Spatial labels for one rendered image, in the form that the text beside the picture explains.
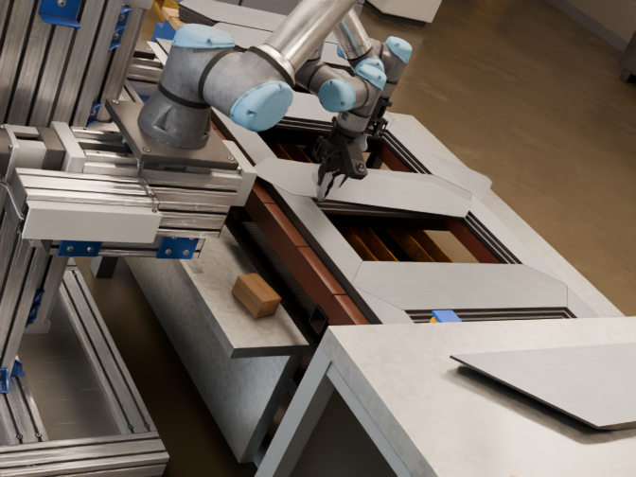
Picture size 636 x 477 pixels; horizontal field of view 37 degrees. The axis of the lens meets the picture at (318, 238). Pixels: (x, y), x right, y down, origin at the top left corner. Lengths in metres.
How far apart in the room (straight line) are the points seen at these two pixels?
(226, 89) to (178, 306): 0.93
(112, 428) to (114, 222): 0.77
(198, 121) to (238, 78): 0.16
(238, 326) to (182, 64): 0.60
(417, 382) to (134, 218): 0.66
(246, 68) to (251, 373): 0.80
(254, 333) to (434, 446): 0.79
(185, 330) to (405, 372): 1.13
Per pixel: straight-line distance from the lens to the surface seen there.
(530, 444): 1.59
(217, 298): 2.22
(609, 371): 1.87
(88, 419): 2.50
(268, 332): 2.18
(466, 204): 2.81
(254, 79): 1.85
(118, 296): 3.30
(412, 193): 2.71
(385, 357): 1.58
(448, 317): 2.13
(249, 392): 2.34
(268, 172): 2.46
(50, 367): 2.62
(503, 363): 1.69
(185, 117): 1.96
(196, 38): 1.90
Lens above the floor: 1.88
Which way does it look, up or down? 27 degrees down
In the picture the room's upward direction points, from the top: 25 degrees clockwise
